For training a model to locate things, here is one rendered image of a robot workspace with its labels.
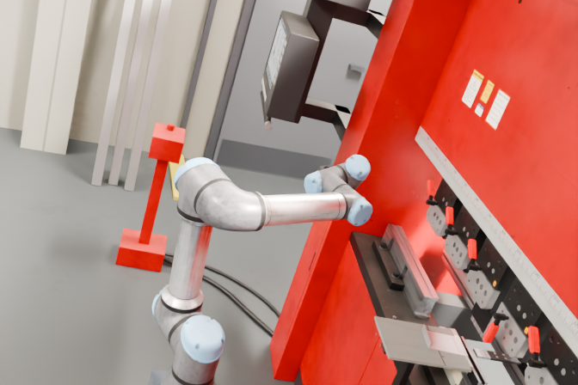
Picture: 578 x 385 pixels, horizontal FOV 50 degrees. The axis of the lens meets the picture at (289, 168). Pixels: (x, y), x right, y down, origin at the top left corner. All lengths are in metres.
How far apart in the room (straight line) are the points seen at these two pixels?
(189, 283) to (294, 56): 1.14
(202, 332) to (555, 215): 0.95
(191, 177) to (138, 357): 1.65
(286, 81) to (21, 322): 1.65
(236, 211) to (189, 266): 0.27
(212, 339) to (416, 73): 1.33
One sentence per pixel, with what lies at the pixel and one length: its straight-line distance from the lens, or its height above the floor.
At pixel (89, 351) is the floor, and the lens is 3.07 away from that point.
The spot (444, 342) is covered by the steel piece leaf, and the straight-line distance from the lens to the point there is 2.03.
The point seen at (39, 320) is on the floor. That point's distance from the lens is 3.19.
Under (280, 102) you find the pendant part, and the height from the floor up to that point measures 1.31.
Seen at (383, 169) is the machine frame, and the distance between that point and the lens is 2.60.
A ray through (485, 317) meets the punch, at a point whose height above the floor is 1.14.
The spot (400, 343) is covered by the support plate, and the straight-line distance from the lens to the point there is 1.93.
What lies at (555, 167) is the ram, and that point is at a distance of 1.76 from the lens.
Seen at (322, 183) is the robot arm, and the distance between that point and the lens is 1.75.
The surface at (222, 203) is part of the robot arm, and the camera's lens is 1.46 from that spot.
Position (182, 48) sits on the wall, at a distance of 4.69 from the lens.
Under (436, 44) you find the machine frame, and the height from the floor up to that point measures 1.73.
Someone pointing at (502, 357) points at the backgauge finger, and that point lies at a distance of 2.10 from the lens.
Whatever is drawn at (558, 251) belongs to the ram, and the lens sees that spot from 1.68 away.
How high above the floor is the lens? 2.06
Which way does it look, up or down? 23 degrees down
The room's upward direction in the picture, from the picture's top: 18 degrees clockwise
